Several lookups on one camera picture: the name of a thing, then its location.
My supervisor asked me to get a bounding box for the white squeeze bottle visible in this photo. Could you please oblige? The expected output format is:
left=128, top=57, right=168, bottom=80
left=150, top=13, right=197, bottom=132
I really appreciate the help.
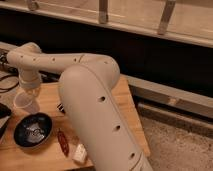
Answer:
left=73, top=144, right=87, bottom=164

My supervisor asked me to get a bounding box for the red chili pepper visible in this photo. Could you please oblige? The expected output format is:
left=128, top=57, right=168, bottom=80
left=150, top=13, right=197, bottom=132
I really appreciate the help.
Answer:
left=57, top=130, right=69, bottom=156

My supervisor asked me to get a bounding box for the black cable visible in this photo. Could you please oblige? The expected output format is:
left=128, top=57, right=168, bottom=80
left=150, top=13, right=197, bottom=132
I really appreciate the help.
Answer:
left=0, top=73, right=21, bottom=94

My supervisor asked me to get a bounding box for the black object at left edge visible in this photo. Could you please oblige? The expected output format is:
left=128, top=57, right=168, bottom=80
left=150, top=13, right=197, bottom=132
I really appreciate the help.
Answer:
left=0, top=103, right=11, bottom=139

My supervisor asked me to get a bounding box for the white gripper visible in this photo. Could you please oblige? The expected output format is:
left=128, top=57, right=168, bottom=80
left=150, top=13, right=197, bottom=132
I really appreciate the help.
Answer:
left=18, top=70, right=41, bottom=98

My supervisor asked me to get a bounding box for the black striped box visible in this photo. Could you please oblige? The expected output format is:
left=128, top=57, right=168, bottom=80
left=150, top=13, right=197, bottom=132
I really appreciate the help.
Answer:
left=57, top=103, right=65, bottom=114

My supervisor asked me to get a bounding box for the metal bracket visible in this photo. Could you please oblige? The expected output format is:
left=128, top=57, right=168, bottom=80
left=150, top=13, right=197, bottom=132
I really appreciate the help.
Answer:
left=98, top=0, right=108, bottom=24
left=157, top=0, right=176, bottom=35

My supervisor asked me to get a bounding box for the metal bracket middle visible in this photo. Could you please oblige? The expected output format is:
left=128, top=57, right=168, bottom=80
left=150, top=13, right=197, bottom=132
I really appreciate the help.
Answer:
left=98, top=0, right=108, bottom=24

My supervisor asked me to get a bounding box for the translucent white cup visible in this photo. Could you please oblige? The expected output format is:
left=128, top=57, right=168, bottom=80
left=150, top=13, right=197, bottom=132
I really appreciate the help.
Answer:
left=13, top=91, right=40, bottom=114

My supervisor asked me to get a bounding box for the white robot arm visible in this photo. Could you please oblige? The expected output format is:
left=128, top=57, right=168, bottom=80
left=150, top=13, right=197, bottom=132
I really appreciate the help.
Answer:
left=6, top=42, right=153, bottom=171

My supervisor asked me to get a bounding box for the dark ceramic bowl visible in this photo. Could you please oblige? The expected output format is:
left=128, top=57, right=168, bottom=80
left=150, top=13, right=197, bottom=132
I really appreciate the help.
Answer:
left=13, top=112, right=53, bottom=148

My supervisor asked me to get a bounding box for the metal bracket right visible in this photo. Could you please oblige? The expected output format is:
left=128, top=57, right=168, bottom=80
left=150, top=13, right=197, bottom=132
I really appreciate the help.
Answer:
left=157, top=0, right=176, bottom=35

